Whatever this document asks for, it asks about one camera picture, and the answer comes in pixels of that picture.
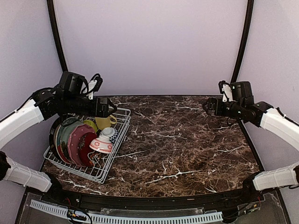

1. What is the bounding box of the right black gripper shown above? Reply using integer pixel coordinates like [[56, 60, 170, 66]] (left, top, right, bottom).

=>
[[203, 97, 244, 118]]

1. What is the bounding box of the yellow ceramic mug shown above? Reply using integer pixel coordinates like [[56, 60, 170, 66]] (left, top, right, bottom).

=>
[[95, 115, 117, 131]]

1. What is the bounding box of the red white patterned bowl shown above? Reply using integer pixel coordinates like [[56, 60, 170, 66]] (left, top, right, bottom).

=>
[[89, 135, 113, 154]]

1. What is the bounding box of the red teal floral plate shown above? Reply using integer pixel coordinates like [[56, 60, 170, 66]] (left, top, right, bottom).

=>
[[54, 124, 73, 164]]

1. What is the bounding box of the black rimmed cream plate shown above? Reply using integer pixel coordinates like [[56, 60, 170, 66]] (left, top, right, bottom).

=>
[[49, 114, 70, 160]]

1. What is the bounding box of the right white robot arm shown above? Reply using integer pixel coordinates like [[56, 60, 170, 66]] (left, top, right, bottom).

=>
[[203, 81, 299, 203]]

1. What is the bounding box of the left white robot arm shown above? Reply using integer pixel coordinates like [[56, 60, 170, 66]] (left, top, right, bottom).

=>
[[0, 71, 117, 203]]

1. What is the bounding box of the blue white patterned bowl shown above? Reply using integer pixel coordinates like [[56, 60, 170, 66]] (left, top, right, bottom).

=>
[[100, 127, 119, 145]]

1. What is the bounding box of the green small bowl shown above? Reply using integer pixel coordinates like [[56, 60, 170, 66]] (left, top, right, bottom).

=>
[[83, 119, 98, 132]]

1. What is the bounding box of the pink dotted plate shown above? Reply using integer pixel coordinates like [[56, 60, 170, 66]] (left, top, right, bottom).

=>
[[68, 124, 95, 167]]

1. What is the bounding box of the dark red floral plate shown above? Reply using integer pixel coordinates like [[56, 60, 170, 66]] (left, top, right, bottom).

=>
[[78, 133, 101, 167]]

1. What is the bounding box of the green teal plate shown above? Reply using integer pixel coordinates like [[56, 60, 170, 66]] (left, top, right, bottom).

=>
[[60, 117, 83, 164]]

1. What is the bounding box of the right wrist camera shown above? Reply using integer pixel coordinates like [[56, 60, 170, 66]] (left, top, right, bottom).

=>
[[218, 80, 234, 103]]

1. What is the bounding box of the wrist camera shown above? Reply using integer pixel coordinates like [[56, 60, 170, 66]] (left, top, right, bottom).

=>
[[83, 73, 103, 100], [218, 80, 234, 103]]

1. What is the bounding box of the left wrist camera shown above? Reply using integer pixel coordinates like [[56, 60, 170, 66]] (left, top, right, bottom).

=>
[[83, 73, 103, 100]]

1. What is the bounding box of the white wire dish rack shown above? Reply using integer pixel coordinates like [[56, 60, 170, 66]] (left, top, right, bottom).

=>
[[43, 108, 131, 183]]

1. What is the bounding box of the black front rail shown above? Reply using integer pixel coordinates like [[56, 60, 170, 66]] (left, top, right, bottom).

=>
[[42, 189, 248, 211]]

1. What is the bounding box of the right black frame post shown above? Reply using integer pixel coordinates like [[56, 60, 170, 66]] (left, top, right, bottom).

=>
[[230, 0, 254, 83]]

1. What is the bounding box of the black frame post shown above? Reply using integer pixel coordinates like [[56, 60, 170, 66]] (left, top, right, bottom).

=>
[[230, 0, 254, 83], [46, 0, 68, 72]]

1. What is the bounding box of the white slotted cable duct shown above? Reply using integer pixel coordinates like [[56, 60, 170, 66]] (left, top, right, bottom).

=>
[[29, 199, 224, 224]]

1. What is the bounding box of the left black frame post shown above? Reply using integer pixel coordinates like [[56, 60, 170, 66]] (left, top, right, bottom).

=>
[[46, 0, 68, 72]]

